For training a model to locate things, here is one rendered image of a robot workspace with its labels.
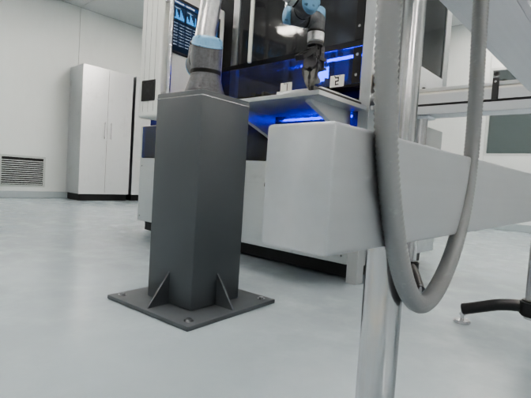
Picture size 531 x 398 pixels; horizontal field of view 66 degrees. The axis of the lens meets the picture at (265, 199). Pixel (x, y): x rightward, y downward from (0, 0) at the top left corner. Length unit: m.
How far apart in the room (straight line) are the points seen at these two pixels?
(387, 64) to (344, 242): 0.17
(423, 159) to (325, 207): 0.21
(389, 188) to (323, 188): 0.08
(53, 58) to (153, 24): 4.70
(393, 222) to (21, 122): 6.60
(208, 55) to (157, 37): 0.91
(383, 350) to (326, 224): 0.25
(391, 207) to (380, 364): 0.23
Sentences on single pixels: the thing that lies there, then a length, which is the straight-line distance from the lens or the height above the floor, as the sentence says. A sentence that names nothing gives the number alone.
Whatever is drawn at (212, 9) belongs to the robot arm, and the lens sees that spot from 1.83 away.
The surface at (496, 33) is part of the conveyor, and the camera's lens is 1.08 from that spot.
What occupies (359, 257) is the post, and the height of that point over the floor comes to 0.14.
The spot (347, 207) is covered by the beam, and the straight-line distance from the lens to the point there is 0.39.
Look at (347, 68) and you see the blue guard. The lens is 2.21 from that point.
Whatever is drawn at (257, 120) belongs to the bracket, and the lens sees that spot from 2.32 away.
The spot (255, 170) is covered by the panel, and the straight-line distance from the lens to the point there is 2.50.
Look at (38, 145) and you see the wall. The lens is 6.93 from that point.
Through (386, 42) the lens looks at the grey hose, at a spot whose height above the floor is 0.63.
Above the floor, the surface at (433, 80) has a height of 1.17.
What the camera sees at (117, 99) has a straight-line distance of 6.94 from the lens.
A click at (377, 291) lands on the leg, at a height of 0.36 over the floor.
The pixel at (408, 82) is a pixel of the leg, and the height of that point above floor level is 0.62.
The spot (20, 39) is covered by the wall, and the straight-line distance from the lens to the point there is 7.05.
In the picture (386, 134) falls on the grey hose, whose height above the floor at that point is 0.54.
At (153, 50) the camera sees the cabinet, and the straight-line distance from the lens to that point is 2.49.
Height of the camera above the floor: 0.50
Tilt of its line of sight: 3 degrees down
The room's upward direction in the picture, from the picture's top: 4 degrees clockwise
